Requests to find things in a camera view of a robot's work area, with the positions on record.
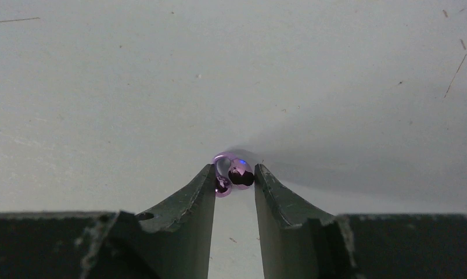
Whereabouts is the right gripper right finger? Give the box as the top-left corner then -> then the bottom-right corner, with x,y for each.
254,164 -> 357,278

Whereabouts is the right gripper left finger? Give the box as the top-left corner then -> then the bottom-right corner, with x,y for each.
80,164 -> 216,278

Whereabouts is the purple earbud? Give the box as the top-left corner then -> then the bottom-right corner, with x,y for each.
211,152 -> 254,198

